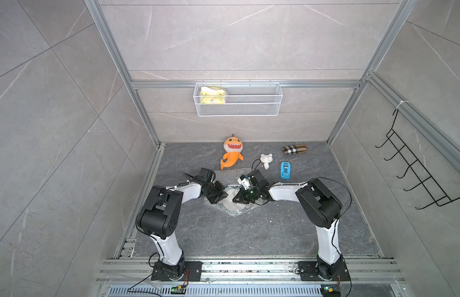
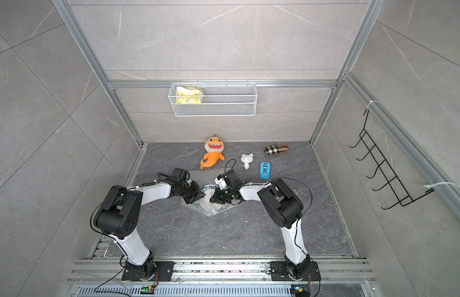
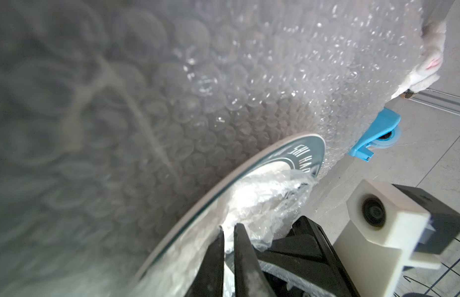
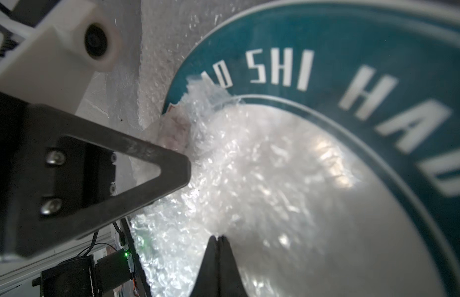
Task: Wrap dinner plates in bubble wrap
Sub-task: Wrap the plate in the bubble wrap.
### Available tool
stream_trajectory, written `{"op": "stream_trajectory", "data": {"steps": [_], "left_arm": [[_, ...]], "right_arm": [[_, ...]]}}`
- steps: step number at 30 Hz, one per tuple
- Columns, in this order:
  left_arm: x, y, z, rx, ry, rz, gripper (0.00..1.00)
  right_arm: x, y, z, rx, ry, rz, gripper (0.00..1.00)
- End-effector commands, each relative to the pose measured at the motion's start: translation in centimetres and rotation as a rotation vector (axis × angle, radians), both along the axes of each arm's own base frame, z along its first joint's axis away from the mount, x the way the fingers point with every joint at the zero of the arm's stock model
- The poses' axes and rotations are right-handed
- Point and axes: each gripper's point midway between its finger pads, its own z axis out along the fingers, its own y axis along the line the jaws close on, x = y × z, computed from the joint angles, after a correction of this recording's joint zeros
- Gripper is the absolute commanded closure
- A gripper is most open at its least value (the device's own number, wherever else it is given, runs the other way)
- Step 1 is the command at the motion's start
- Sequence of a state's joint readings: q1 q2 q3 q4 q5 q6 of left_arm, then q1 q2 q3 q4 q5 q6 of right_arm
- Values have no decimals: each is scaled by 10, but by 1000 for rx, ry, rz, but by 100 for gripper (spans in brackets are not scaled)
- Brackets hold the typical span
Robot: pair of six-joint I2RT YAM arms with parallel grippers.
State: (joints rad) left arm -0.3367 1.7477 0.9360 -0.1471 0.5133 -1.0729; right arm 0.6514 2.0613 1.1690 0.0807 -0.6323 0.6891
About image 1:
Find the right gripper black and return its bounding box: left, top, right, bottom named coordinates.
left=232, top=188, right=260, bottom=204

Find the black wire hook rack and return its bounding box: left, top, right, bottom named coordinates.
left=375, top=109, right=460, bottom=210

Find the orange shark plush toy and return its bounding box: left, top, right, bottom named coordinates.
left=220, top=135, right=244, bottom=170

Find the clear bubble wrap sheet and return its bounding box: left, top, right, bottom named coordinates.
left=204, top=168, right=258, bottom=217

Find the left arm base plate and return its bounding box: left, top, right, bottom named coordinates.
left=151, top=261, right=202, bottom=282

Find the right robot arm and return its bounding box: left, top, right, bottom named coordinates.
left=233, top=170, right=351, bottom=281

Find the aluminium mounting rail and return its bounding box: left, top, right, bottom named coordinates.
left=94, top=256, right=412, bottom=297

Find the plaid brown pouch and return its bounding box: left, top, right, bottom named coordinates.
left=282, top=144, right=307, bottom=155

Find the blue toy car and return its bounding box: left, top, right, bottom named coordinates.
left=280, top=162, right=291, bottom=180

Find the yellow white cloth in basket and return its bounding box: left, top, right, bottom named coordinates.
left=199, top=86, right=227, bottom=105

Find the small white figurine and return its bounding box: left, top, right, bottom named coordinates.
left=260, top=153, right=273, bottom=170

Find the white wire mesh basket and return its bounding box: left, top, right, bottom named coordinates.
left=193, top=82, right=283, bottom=117

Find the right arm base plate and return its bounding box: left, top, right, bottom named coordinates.
left=296, top=261, right=351, bottom=282

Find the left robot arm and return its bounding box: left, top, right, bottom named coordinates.
left=135, top=168, right=226, bottom=280

